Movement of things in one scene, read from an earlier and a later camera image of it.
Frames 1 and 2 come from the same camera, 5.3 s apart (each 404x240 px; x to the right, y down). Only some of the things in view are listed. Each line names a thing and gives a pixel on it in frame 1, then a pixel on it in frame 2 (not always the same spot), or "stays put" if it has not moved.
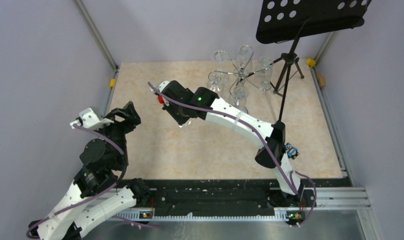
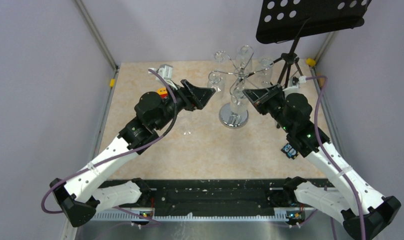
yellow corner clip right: [310, 62] stays put
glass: [216, 82] stays put
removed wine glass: [239, 99] stays put
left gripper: [130, 113] -> [197, 95]
